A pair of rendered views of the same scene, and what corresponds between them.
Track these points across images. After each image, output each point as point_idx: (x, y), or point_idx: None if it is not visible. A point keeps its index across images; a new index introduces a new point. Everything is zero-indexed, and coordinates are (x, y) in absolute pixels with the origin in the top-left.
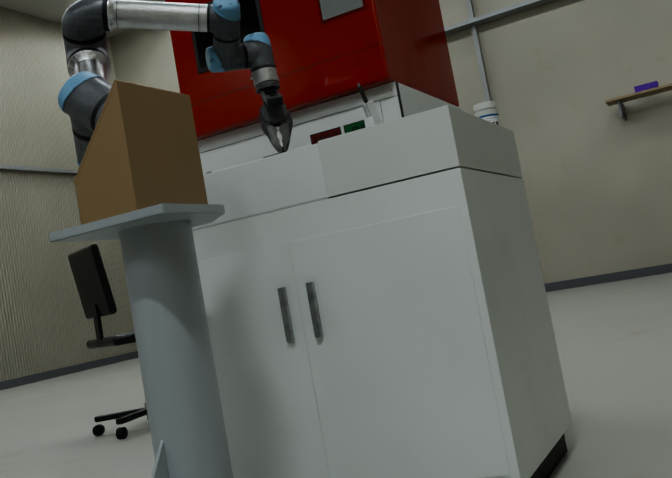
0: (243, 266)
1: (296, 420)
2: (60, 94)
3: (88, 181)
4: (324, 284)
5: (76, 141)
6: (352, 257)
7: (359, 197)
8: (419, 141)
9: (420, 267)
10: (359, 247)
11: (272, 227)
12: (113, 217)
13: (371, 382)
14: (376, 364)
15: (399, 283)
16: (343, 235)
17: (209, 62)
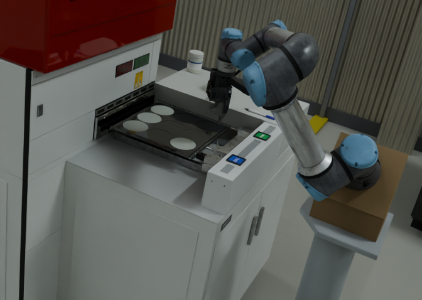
0: (248, 212)
1: (236, 283)
2: (375, 159)
3: (385, 215)
4: (264, 206)
5: (345, 184)
6: (273, 187)
7: (283, 155)
8: None
9: (283, 182)
10: (276, 181)
11: (261, 182)
12: (387, 230)
13: (258, 245)
14: (262, 235)
15: (277, 192)
16: (275, 177)
17: (249, 65)
